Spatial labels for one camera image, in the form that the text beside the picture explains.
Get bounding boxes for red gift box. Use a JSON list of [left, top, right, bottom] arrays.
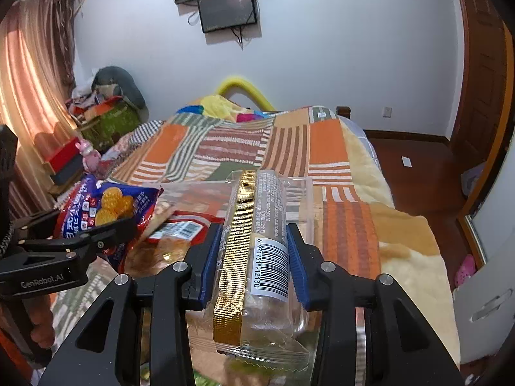
[[43, 137, 80, 175]]

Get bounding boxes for blue biscuit snack bag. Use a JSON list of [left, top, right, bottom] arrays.
[[53, 174, 160, 271]]

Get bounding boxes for patchwork striped bed blanket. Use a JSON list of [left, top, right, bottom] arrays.
[[48, 104, 462, 386]]

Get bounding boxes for small black wall monitor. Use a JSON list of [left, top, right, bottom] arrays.
[[198, 0, 258, 33]]

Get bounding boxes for clear plastic storage box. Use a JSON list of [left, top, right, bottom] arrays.
[[132, 174, 315, 274]]

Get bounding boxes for gold edged long packet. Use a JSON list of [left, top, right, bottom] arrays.
[[212, 169, 311, 372]]

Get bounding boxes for person left hand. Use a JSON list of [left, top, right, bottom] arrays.
[[26, 295, 55, 349]]

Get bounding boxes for orange striped curtain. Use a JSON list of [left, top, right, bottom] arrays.
[[1, 0, 76, 218]]

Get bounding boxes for brown wooden door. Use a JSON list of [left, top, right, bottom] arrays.
[[450, 0, 514, 220]]

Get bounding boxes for brown bread packet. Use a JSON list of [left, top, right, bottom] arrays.
[[125, 236, 191, 278]]

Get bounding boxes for pink plush toy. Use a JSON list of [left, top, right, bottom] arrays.
[[75, 139, 101, 173]]

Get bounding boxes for white wall socket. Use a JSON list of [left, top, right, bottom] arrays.
[[382, 107, 393, 118]]

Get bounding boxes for yellow curved headboard tube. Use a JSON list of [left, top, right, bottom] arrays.
[[216, 75, 276, 113]]

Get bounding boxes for red white snack packet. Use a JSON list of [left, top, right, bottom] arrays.
[[147, 220, 208, 244]]

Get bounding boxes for green storage box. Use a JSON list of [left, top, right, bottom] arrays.
[[80, 101, 141, 152]]

